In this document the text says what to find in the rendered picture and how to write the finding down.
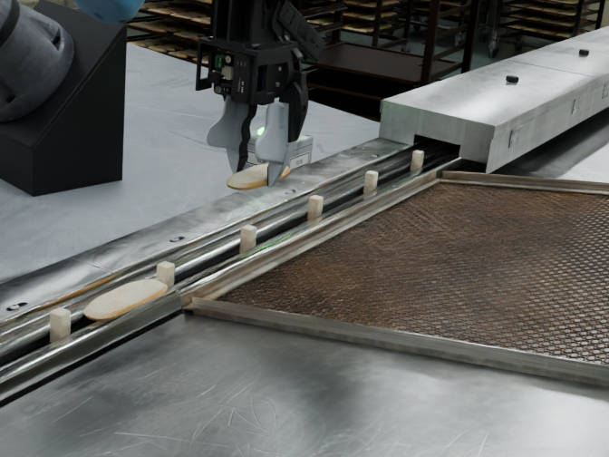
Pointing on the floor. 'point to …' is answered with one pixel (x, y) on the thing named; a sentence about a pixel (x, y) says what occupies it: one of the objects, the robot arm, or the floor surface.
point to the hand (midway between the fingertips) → (258, 167)
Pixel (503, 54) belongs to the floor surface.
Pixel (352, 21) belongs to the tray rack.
